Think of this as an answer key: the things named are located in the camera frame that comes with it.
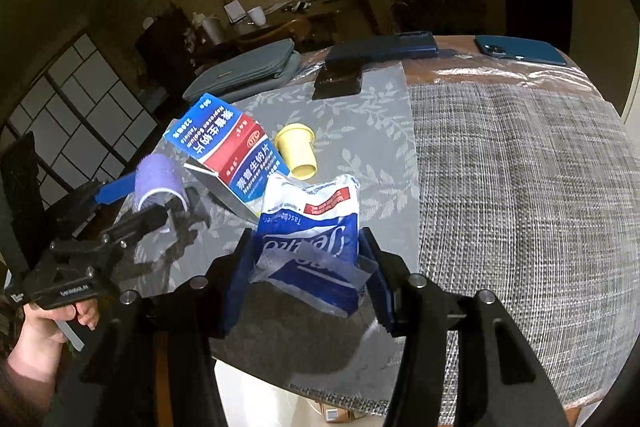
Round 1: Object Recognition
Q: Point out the purple hair roller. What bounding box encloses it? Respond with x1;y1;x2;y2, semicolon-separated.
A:
134;154;189;211

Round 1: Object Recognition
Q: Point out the blue white tissue pack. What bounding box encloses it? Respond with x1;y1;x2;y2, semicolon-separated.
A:
250;172;373;317

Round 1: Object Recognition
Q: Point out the small yellow plastic cup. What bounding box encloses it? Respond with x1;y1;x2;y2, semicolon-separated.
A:
274;124;317;181

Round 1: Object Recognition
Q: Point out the person's left hand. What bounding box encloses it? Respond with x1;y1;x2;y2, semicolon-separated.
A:
8;299;100;383

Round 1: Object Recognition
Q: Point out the shoji lattice screen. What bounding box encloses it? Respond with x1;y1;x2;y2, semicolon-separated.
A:
1;32;157;207

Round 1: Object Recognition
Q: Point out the grey leaf pattern placemat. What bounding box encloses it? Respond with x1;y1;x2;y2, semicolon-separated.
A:
116;63;420;414

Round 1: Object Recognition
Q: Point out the blue red medicine box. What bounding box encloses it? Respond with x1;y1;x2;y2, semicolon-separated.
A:
165;93;290;223

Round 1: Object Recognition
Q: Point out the round wooden table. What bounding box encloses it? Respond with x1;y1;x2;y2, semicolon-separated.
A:
294;34;606;427

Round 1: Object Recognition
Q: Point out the grey woven placemat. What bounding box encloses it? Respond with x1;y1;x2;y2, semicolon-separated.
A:
314;83;639;407

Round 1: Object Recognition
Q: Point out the grey zip pouch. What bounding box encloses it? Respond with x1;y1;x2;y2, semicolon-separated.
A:
182;39;302;103

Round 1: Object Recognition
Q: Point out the dark blue wallet case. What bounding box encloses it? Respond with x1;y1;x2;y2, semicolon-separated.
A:
324;31;438;67

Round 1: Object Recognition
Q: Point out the white mug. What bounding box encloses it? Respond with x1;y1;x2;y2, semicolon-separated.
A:
247;6;267;27

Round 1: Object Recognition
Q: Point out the dark wooden side table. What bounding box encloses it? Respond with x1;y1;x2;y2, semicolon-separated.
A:
199;0;381;58

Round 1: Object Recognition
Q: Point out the blue smartphone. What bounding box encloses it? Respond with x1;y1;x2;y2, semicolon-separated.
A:
474;35;567;66

